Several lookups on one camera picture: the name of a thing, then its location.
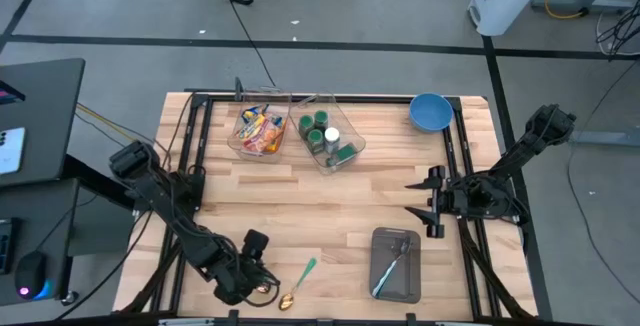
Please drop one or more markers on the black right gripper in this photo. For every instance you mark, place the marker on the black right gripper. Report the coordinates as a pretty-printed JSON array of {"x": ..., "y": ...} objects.
[{"x": 457, "y": 200}]

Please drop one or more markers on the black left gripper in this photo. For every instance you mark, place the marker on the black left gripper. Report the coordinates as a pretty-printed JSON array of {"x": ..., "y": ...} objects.
[{"x": 245, "y": 276}]

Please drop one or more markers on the copper metal spoon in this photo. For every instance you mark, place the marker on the copper metal spoon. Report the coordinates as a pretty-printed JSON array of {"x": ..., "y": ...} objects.
[{"x": 264, "y": 289}]

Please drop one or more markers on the grey plastic bin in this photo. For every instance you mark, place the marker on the grey plastic bin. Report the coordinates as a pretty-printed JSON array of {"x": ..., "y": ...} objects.
[{"x": 410, "y": 286}]

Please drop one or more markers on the silver metal spoon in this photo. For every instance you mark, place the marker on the silver metal spoon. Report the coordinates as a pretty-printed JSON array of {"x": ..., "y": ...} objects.
[{"x": 385, "y": 278}]

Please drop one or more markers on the green lidded spice jar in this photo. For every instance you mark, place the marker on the green lidded spice jar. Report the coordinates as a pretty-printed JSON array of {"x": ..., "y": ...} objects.
[
  {"x": 346, "y": 153},
  {"x": 315, "y": 138},
  {"x": 321, "y": 118},
  {"x": 306, "y": 124}
]

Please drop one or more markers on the white lidded spice jar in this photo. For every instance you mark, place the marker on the white lidded spice jar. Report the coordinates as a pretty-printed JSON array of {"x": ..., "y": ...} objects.
[{"x": 332, "y": 135}]

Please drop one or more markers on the red orange snack bag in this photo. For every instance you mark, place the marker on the red orange snack bag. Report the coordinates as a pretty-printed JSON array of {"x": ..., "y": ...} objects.
[{"x": 260, "y": 133}]

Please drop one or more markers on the blue yellow snack bag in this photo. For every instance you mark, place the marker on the blue yellow snack bag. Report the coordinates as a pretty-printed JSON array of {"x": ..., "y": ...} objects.
[{"x": 250, "y": 116}]

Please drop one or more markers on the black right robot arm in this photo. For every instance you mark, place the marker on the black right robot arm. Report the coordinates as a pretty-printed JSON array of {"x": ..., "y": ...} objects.
[{"x": 520, "y": 156}]

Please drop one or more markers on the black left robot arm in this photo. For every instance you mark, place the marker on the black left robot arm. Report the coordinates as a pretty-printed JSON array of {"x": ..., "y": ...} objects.
[{"x": 170, "y": 211}]

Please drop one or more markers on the blue bowl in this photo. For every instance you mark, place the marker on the blue bowl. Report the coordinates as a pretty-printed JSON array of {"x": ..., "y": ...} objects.
[{"x": 431, "y": 113}]

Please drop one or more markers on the clear plastic spice bin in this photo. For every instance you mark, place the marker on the clear plastic spice bin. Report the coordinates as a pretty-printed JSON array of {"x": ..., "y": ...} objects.
[{"x": 350, "y": 131}]

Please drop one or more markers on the clear plastic snack bin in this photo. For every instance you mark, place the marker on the clear plastic snack bin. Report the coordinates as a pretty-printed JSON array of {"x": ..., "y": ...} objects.
[{"x": 265, "y": 158}]

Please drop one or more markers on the black caster wheel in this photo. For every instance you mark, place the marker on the black caster wheel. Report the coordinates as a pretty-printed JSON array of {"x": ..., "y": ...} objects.
[{"x": 70, "y": 298}]

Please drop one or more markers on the grey floor bar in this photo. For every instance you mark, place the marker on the grey floor bar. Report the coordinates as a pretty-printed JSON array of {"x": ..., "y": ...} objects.
[{"x": 610, "y": 138}]

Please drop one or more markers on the dark grey desk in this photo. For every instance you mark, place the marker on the dark grey desk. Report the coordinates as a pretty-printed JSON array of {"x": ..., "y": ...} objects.
[{"x": 45, "y": 206}]

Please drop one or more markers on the white floor appliance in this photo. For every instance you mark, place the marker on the white floor appliance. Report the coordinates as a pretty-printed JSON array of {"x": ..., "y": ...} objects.
[{"x": 500, "y": 1}]

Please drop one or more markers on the black computer mouse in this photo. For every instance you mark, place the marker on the black computer mouse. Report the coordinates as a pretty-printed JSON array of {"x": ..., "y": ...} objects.
[{"x": 30, "y": 271}]

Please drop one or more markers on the black keyboard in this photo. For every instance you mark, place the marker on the black keyboard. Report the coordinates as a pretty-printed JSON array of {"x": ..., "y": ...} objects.
[{"x": 7, "y": 246}]

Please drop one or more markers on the black desk top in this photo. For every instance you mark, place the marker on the black desk top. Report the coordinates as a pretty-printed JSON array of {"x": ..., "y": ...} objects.
[{"x": 50, "y": 116}]

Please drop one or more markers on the white smartphone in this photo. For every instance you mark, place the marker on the white smartphone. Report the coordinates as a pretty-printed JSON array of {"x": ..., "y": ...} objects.
[{"x": 10, "y": 151}]

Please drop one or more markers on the dark laptop corner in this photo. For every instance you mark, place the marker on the dark laptop corner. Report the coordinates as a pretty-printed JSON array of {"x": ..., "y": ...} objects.
[{"x": 7, "y": 93}]

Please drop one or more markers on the black metal table frame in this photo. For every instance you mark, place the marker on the black metal table frame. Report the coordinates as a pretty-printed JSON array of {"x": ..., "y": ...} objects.
[{"x": 375, "y": 99}]

